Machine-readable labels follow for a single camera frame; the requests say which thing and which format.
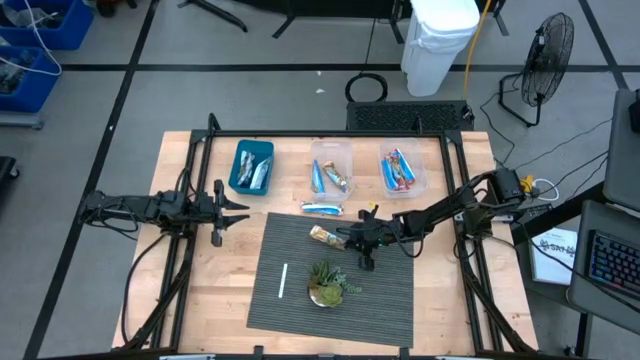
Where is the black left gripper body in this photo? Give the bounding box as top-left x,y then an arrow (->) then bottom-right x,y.
192,179 -> 225,248

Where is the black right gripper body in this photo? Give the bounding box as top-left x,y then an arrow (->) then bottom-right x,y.
352,204 -> 404,273

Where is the brown green granola bar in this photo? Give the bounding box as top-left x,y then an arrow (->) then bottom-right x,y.
308,224 -> 348,251
322,159 -> 350,194

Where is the blue white granola bar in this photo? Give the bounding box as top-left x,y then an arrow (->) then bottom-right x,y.
299,201 -> 346,217

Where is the purple white granola bar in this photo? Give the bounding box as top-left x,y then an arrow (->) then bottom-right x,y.
248,155 -> 274,191
235,150 -> 255,188

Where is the blue red granola bar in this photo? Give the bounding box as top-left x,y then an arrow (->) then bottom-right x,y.
398,149 -> 417,184
387,148 -> 409,192
381,155 -> 400,194

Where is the succulent plant in black pot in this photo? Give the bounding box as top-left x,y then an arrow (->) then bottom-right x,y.
305,258 -> 364,309

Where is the teal plastic bin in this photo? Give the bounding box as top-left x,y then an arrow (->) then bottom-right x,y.
227,139 -> 276,197

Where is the grey woven placemat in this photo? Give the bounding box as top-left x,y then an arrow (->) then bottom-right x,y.
246,212 -> 416,349

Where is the clear plastic bin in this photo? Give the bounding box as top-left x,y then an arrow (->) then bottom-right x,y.
310,140 -> 355,202
377,138 -> 430,201

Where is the white paper strip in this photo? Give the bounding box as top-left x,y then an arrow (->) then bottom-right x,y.
277,262 -> 290,300

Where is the black perforated computer case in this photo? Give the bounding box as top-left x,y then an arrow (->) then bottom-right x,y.
345,99 -> 476,134

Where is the white paper booklet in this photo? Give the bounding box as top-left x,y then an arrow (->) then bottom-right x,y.
528,227 -> 579,287

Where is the white trash bin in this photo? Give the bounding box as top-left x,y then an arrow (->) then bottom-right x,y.
399,0 -> 481,99

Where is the blue storage bin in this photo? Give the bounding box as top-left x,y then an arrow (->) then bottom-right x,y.
0,45 -> 63,114
0,0 -> 95,52

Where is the grey desk top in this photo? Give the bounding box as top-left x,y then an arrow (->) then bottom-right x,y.
602,88 -> 640,214
566,198 -> 640,331

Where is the backlit computer keyboard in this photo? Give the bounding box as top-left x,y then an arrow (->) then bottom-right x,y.
588,229 -> 640,301

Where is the black floor fan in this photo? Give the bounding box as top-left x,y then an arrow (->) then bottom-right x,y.
498,11 -> 576,129

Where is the black metal table frame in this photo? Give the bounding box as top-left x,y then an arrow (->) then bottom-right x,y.
112,112 -> 540,355

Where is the black coiled cable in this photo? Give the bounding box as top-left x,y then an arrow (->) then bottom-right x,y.
344,72 -> 389,104

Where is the yellow hanging cable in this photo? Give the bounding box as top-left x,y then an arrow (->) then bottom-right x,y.
460,0 -> 495,101

